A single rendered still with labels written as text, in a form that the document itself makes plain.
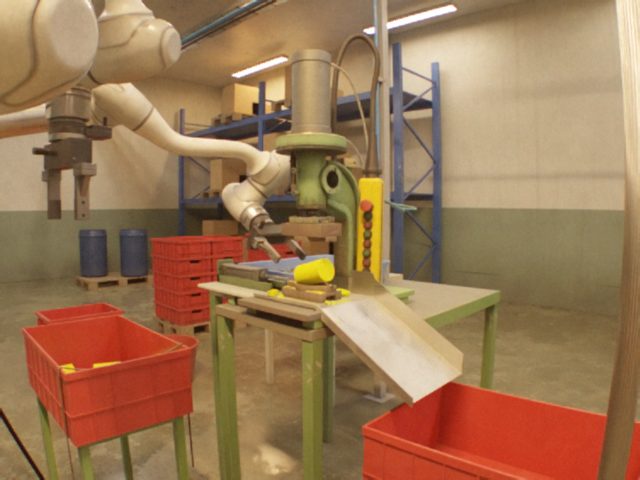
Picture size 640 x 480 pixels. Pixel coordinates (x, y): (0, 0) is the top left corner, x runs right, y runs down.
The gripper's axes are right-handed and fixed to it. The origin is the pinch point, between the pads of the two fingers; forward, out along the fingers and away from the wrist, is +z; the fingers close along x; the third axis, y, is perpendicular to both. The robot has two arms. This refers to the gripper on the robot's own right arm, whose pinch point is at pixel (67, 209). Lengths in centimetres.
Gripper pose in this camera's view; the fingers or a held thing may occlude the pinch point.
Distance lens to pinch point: 96.0
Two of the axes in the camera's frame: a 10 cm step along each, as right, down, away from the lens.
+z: 0.0, 10.0, 0.7
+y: -5.8, 0.6, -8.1
